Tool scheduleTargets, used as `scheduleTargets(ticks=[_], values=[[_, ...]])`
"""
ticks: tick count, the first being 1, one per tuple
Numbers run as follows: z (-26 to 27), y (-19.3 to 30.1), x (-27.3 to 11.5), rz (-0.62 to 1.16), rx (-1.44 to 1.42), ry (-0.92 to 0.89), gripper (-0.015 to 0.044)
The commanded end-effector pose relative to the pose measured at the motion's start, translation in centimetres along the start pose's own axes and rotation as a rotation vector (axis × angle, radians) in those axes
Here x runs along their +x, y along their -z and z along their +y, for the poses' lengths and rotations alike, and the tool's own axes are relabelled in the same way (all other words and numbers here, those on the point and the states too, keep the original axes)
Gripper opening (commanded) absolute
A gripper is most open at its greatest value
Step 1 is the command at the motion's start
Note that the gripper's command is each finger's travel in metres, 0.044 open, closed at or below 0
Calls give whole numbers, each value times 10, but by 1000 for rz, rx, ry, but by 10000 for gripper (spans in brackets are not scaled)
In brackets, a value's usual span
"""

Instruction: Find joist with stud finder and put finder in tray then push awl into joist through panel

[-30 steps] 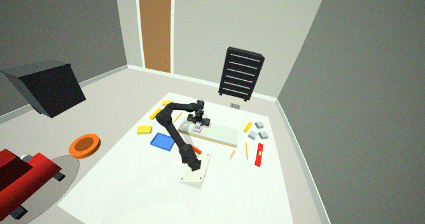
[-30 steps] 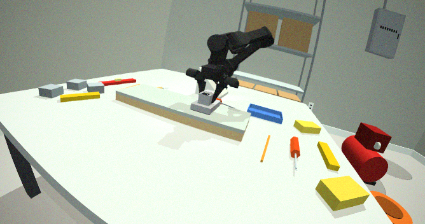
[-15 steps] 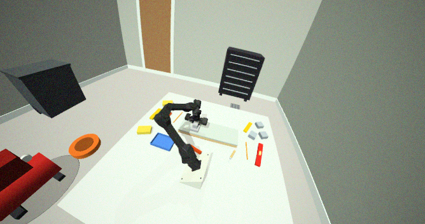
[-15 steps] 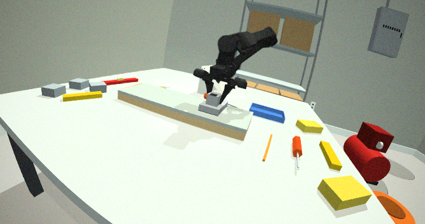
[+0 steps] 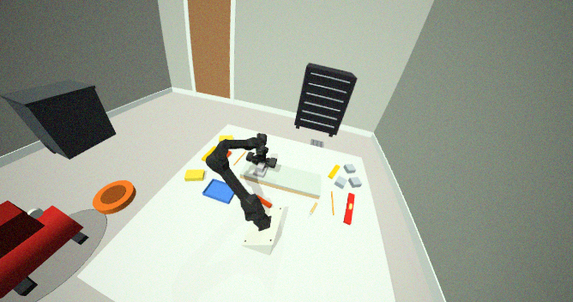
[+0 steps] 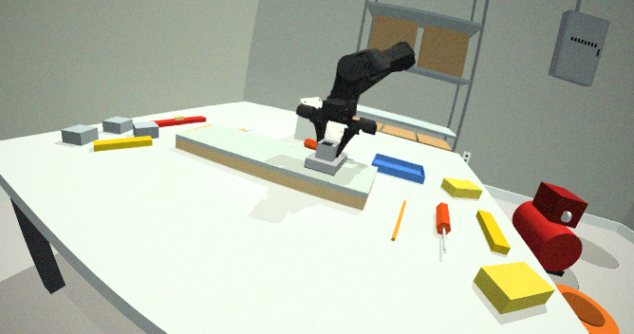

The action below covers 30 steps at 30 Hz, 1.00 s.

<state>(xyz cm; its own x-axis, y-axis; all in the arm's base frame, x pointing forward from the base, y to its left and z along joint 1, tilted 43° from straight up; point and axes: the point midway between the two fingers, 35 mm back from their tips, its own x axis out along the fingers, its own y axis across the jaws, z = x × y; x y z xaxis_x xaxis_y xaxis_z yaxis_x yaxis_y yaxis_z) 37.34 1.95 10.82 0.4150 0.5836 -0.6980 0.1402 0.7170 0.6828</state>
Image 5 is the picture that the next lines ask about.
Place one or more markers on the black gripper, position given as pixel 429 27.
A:
pixel 255 160

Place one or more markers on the blue rectangular tray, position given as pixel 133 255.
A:
pixel 219 191

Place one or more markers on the white panel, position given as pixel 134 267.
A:
pixel 286 178

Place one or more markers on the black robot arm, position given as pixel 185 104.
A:
pixel 218 162

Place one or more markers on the red spirit level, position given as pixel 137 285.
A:
pixel 349 209

